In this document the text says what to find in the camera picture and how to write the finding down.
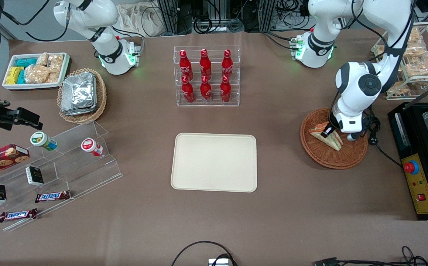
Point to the triangular sandwich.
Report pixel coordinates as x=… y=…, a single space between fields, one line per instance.
x=334 y=142

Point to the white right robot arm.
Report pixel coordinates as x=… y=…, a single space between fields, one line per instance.
x=106 y=44

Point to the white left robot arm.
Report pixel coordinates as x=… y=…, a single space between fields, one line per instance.
x=358 y=85

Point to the brown round wicker basket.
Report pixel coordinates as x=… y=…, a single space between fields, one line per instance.
x=332 y=159

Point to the white rectangular snack tray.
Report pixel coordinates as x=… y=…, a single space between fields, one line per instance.
x=33 y=86

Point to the light oval wicker basket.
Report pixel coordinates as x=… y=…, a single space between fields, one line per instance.
x=101 y=96

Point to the beige plastic tray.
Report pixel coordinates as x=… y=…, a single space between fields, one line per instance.
x=214 y=162

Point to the green lid yogurt cup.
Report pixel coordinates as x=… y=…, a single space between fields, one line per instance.
x=42 y=140

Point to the teal snack pack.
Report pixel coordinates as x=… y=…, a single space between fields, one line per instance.
x=21 y=77
x=25 y=62

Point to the yellow snack pack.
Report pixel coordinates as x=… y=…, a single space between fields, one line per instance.
x=13 y=75

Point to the bagged rice cracker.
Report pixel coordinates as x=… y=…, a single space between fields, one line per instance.
x=53 y=78
x=43 y=59
x=56 y=62
x=36 y=74

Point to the silver foil packs stack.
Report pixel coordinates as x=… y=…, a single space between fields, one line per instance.
x=78 y=94

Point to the red lid yogurt cup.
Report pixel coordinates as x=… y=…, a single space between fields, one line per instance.
x=90 y=146

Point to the clear acrylic stepped shelf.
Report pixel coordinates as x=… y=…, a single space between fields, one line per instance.
x=73 y=173

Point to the snickers chocolate bar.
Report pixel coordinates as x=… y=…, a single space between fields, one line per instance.
x=18 y=215
x=52 y=196

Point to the red emergency stop button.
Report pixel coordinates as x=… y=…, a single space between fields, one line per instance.
x=410 y=167

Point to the black machine with yellow panel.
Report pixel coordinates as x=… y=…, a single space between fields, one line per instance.
x=420 y=155

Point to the red cola bottle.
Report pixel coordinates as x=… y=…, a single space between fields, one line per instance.
x=225 y=91
x=185 y=66
x=227 y=64
x=188 y=92
x=205 y=91
x=205 y=64

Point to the clear acrylic bottle rack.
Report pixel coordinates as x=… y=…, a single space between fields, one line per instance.
x=214 y=104

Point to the white cloth bag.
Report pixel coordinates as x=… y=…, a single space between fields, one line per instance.
x=140 y=18

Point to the small silver device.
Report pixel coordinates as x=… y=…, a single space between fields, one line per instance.
x=219 y=262

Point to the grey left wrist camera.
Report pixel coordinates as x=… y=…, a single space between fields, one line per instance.
x=356 y=136

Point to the aluminium frame profile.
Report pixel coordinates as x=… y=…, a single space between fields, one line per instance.
x=169 y=14

